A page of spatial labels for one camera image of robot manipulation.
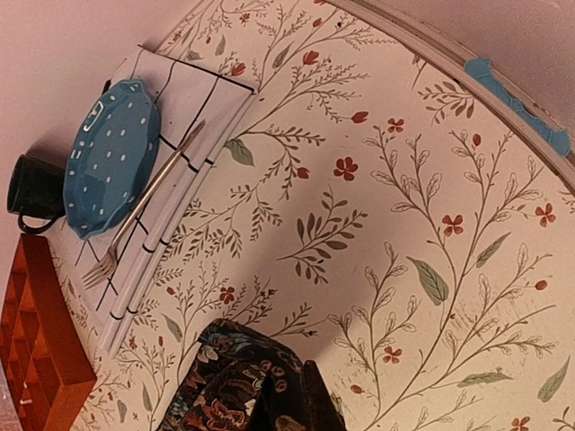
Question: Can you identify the blue dotted plate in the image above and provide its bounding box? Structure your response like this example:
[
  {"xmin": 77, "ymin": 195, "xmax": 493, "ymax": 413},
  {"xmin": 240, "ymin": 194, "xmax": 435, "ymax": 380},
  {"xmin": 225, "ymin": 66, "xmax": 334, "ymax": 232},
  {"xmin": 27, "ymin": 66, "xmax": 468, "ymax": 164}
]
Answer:
[{"xmin": 63, "ymin": 79, "xmax": 161, "ymax": 240}]

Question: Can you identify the blue tape strip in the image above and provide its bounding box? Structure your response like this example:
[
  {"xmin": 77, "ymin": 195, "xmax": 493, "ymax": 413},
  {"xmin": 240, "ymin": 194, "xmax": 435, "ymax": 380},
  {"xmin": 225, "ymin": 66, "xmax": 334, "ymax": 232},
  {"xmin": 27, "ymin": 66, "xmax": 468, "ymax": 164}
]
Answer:
[{"xmin": 464, "ymin": 57, "xmax": 571, "ymax": 158}]

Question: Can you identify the white grid placemat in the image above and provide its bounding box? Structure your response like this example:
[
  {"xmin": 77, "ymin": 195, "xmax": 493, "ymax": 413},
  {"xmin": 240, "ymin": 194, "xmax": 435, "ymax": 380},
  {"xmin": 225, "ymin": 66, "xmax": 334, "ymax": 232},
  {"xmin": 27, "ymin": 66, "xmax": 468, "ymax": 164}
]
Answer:
[{"xmin": 64, "ymin": 48, "xmax": 255, "ymax": 356}]

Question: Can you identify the orange wooden compartment tray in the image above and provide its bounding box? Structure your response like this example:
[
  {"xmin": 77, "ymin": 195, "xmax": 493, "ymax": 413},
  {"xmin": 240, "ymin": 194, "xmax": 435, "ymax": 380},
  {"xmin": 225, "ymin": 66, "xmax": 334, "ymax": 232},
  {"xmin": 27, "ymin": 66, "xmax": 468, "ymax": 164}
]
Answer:
[{"xmin": 1, "ymin": 233, "xmax": 97, "ymax": 430}]

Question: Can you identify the silver fork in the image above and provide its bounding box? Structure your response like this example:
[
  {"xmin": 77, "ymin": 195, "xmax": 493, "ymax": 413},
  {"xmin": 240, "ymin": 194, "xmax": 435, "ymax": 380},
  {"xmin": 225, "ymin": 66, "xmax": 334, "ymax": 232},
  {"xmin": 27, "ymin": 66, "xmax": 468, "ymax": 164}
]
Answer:
[{"xmin": 82, "ymin": 119, "xmax": 206, "ymax": 291}]

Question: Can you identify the dark floral tie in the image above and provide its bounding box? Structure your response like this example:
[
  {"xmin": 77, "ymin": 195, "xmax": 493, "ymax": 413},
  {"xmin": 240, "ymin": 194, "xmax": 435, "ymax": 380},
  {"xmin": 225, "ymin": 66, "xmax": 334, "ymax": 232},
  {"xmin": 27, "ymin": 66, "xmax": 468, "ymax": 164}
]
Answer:
[{"xmin": 159, "ymin": 319, "xmax": 345, "ymax": 430}]

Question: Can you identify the dark green mug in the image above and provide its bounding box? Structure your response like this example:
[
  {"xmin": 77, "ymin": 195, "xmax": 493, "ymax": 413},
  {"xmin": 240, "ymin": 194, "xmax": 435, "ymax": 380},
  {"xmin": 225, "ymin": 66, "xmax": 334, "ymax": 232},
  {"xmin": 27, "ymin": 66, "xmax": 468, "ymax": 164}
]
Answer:
[{"xmin": 6, "ymin": 154, "xmax": 66, "ymax": 235}]

